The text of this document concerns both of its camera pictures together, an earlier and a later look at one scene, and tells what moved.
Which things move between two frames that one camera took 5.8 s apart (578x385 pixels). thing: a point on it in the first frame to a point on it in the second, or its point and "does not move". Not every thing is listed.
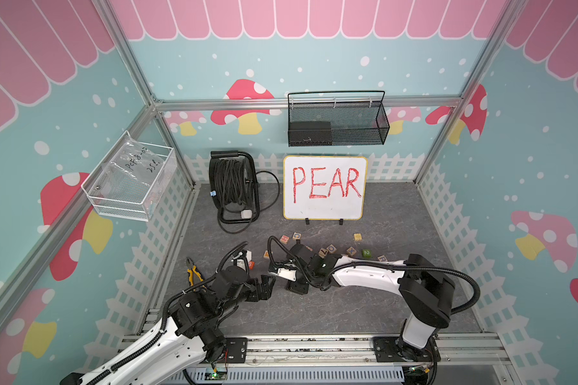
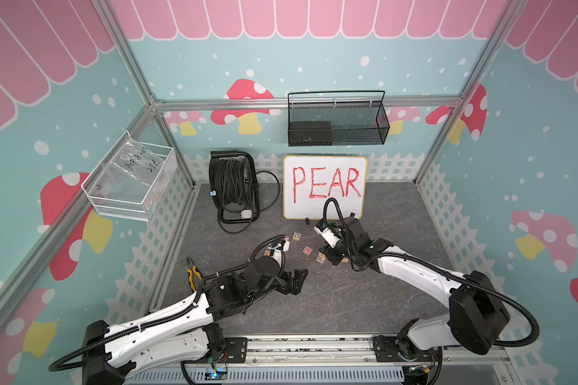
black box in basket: [310, 133] does not move
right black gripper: [291, 286] to [327, 251]
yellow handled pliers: [191, 269] does not move
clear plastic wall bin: [131, 181] does not move
